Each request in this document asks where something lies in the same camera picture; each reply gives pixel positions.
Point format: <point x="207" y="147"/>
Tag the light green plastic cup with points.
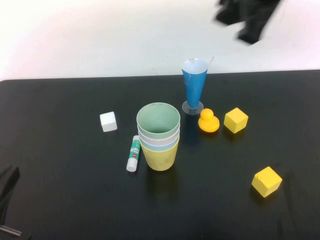
<point x="157" y="117"/>

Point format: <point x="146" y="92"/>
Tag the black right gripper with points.
<point x="250" y="10"/>

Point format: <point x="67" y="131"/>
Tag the light blue plastic cup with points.
<point x="160" y="149"/>

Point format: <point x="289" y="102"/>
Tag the yellow rubber duck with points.
<point x="208" y="122"/>

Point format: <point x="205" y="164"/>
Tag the yellow plastic cup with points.
<point x="160" y="160"/>

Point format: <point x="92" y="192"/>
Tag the white foam cube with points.
<point x="108" y="122"/>

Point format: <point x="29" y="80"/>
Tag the chipped yellow foam cube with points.
<point x="266" y="181"/>

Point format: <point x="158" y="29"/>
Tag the white green glue stick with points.
<point x="133" y="152"/>

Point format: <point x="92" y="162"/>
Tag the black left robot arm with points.
<point x="7" y="192"/>

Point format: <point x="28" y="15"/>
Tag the pink plastic cup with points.
<point x="160" y="143"/>

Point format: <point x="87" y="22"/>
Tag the blue cone glass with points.
<point x="193" y="87"/>

